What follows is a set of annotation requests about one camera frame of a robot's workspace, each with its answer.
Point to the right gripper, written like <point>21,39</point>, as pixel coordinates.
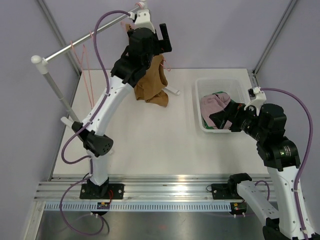
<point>233,113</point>

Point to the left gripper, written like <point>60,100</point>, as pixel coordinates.
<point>161,45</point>

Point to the green tank top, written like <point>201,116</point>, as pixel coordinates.
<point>210,126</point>

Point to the mauve tank top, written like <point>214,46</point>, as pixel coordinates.
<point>213,105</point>

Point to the pink hanger of brown top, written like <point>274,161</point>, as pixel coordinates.
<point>130,26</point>

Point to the brown tank top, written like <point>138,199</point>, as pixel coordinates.
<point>150,88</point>

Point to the pink hanger of mauve top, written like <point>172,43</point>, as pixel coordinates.
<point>87,83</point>

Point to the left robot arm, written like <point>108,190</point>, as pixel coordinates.
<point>143,46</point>

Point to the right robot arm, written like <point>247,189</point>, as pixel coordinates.
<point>281,158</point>

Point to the white plastic basket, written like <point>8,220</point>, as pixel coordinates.
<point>234,87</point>

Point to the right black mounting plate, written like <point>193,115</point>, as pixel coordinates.
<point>221,191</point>

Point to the black mounting plate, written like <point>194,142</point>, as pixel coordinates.
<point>115,191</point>
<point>221,191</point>

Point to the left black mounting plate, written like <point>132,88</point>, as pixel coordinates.
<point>115,191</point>

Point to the clothes rack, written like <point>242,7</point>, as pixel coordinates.
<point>105,21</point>

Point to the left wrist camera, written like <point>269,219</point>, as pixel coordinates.
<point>142,19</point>

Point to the right frame post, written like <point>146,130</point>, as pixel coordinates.
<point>275,35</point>

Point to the frame post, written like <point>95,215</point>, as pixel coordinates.
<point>44,9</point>
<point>275,35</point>

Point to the left frame post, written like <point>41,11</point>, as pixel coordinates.
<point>44,9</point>

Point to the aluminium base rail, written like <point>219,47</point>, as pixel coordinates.
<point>154,188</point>

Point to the white slotted cable duct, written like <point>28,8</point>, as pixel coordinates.
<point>119,206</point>

